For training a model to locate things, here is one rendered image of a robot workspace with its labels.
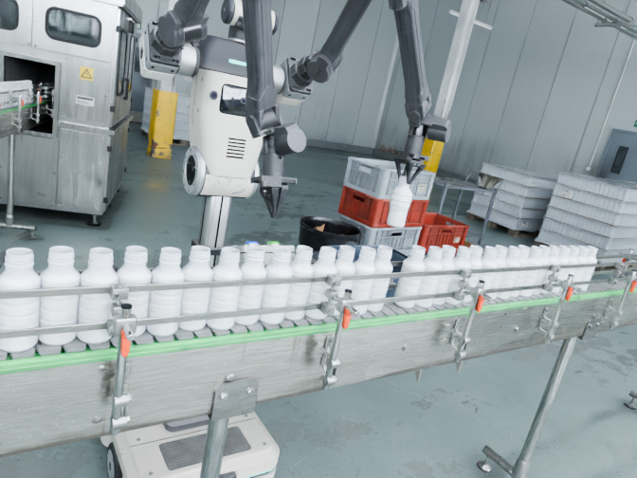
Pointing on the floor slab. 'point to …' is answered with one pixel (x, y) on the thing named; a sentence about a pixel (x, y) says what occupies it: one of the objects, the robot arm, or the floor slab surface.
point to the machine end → (70, 100)
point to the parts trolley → (460, 198)
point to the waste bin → (316, 239)
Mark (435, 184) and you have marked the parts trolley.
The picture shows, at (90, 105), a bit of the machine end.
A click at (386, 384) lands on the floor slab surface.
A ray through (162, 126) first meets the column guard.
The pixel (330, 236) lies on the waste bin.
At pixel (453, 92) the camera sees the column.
